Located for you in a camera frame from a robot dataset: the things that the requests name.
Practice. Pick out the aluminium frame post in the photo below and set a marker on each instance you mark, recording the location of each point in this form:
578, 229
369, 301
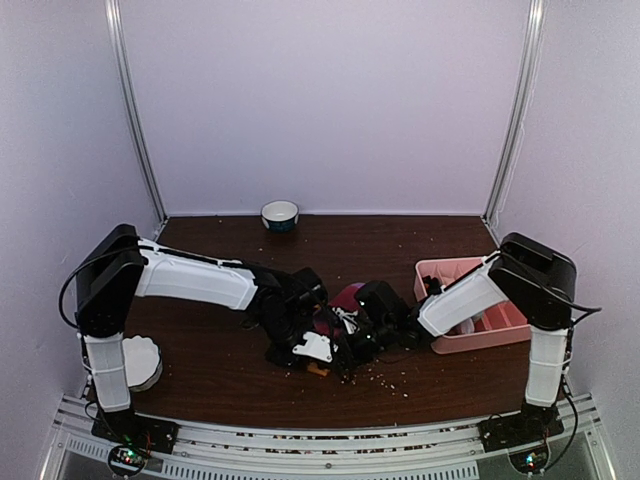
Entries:
515, 127
117, 37

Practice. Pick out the white pink rolled sock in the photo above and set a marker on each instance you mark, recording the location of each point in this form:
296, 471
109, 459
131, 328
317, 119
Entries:
466, 327

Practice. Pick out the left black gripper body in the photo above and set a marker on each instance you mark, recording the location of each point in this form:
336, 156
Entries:
279, 327

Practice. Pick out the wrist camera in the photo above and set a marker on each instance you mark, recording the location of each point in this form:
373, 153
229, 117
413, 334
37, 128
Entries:
314, 346
352, 322

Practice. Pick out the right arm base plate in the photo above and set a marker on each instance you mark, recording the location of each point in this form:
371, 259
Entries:
507, 432

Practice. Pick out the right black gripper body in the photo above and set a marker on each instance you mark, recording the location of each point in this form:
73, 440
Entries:
363, 351

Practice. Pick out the left aluminium frame post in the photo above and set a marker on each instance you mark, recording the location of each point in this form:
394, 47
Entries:
117, 37

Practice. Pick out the right aluminium frame post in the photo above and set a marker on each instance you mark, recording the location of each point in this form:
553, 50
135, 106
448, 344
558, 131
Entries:
515, 127

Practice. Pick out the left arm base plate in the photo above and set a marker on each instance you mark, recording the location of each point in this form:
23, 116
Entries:
144, 433

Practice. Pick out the teal white ceramic bowl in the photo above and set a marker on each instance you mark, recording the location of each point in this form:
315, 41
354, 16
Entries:
280, 216

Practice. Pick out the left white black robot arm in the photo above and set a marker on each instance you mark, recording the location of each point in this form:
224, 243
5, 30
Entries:
124, 266

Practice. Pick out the maroon purple orange sock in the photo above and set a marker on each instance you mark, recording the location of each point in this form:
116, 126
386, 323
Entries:
326, 323

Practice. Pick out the front aluminium rail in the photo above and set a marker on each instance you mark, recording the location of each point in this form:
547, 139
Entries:
447, 450

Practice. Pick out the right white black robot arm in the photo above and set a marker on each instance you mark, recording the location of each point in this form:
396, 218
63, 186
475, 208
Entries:
522, 291

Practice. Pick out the black rolled sock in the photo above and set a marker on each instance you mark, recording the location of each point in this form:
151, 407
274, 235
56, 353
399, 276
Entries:
432, 285

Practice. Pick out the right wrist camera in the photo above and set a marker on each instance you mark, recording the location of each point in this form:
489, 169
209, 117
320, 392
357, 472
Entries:
352, 322

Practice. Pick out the white scalloped bowl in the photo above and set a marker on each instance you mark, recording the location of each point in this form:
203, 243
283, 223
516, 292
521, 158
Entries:
143, 363

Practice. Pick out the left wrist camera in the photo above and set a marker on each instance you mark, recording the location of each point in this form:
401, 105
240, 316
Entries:
314, 346

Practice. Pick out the pink divided organizer box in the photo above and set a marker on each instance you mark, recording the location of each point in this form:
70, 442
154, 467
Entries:
500, 325

